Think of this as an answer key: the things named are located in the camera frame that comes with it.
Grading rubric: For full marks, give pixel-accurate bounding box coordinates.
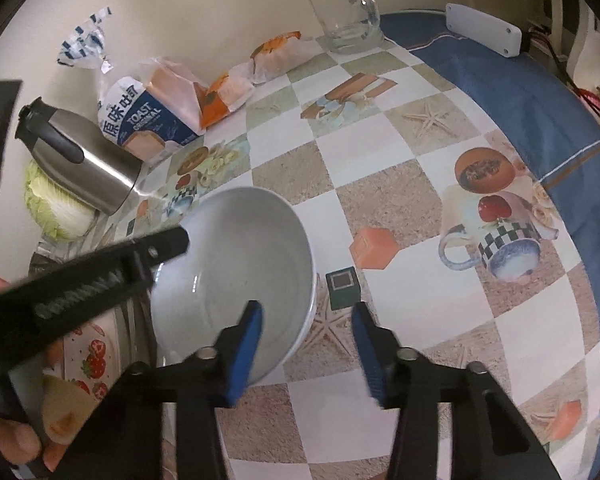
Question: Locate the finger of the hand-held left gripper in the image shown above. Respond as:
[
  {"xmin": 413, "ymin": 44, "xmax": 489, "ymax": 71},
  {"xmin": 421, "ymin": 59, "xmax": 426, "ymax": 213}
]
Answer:
[{"xmin": 127, "ymin": 225, "xmax": 191, "ymax": 293}]

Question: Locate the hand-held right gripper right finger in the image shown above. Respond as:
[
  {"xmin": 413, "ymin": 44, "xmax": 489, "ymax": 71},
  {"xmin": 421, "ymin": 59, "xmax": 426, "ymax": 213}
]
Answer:
[{"xmin": 351, "ymin": 301, "xmax": 563, "ymax": 480}]

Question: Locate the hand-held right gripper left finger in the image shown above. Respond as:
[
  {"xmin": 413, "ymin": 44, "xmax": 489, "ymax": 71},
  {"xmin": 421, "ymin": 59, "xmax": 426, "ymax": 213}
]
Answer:
[{"xmin": 55, "ymin": 300, "xmax": 265, "ymax": 480}]

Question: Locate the red-rimmed strawberry print bowl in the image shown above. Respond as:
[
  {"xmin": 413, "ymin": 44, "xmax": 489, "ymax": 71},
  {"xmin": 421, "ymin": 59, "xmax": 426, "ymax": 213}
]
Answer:
[{"xmin": 42, "ymin": 322, "xmax": 116, "ymax": 446}]

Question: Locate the plain white bowl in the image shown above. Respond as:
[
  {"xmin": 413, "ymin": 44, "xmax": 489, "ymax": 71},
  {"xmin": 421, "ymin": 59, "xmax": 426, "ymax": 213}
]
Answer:
[{"xmin": 150, "ymin": 186, "xmax": 317, "ymax": 387}]

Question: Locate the person's left hand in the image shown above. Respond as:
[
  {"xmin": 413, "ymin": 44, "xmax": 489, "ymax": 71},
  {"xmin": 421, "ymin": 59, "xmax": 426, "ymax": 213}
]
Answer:
[{"xmin": 0, "ymin": 417, "xmax": 76, "ymax": 473}]

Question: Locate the clear glass container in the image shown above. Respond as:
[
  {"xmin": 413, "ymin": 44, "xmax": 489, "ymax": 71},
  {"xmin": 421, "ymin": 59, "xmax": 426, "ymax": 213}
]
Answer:
[{"xmin": 30, "ymin": 240, "xmax": 103, "ymax": 281}]

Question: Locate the napa cabbage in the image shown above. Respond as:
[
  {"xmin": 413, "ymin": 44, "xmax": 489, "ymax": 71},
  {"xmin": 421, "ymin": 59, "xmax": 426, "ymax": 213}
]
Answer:
[{"xmin": 24, "ymin": 160, "xmax": 98, "ymax": 242}]

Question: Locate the stainless steel thermos jug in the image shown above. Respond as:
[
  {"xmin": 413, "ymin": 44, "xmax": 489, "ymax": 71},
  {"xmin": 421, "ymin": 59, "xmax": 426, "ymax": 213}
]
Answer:
[{"xmin": 14, "ymin": 96, "xmax": 143, "ymax": 216}]

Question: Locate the blue and white bread bag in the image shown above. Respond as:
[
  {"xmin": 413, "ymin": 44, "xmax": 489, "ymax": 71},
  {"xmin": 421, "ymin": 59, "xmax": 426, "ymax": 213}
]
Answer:
[{"xmin": 56, "ymin": 6, "xmax": 206, "ymax": 157}]

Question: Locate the orange snack packet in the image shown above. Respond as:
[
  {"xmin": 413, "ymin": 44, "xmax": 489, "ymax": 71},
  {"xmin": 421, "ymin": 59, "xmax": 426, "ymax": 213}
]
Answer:
[
  {"xmin": 197, "ymin": 62, "xmax": 256, "ymax": 131},
  {"xmin": 250, "ymin": 31, "xmax": 321, "ymax": 85}
]

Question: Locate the clear glass mug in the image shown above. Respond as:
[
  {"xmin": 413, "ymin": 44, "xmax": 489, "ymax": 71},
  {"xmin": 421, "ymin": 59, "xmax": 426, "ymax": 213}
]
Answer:
[{"xmin": 301, "ymin": 0, "xmax": 385, "ymax": 55}]

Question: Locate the white plastic device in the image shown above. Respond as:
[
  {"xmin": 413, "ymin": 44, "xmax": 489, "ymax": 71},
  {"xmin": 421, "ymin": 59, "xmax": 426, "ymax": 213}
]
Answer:
[{"xmin": 445, "ymin": 2, "xmax": 523, "ymax": 58}]

